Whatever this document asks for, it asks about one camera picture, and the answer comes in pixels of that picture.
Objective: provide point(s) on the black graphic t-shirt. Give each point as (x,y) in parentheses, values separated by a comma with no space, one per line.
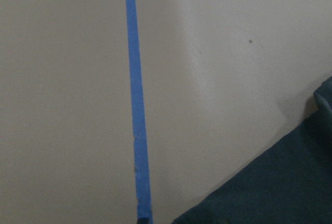
(288,183)

